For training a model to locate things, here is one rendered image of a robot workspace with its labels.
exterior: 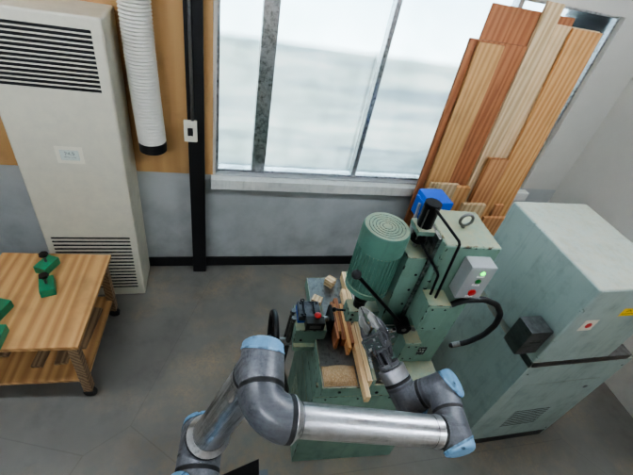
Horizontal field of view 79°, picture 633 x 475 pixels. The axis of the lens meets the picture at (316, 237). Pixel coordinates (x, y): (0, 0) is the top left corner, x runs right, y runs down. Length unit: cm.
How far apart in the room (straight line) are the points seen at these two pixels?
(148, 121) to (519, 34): 223
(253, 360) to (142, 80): 167
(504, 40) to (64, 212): 281
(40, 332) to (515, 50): 306
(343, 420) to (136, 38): 191
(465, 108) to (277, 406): 227
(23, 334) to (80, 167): 89
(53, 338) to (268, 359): 147
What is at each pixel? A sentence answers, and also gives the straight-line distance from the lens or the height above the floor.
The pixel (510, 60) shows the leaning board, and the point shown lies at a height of 183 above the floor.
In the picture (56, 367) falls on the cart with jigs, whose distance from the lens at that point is 265.
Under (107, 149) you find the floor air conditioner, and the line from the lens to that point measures 239.
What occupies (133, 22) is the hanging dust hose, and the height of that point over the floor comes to 178.
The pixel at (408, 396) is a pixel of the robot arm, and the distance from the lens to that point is 133.
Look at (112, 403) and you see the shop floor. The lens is 265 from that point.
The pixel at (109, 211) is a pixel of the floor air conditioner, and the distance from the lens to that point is 262.
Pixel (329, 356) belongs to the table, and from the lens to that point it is 170.
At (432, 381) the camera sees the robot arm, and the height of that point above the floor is 128.
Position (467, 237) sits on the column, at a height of 152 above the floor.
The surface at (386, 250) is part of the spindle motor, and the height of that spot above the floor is 147.
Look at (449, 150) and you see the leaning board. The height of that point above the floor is 123.
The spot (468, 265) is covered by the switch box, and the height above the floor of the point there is 147.
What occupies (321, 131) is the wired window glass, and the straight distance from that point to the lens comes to 273.
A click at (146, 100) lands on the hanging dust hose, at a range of 235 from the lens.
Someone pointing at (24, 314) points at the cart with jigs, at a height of 53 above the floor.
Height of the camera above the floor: 230
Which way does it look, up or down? 39 degrees down
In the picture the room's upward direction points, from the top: 13 degrees clockwise
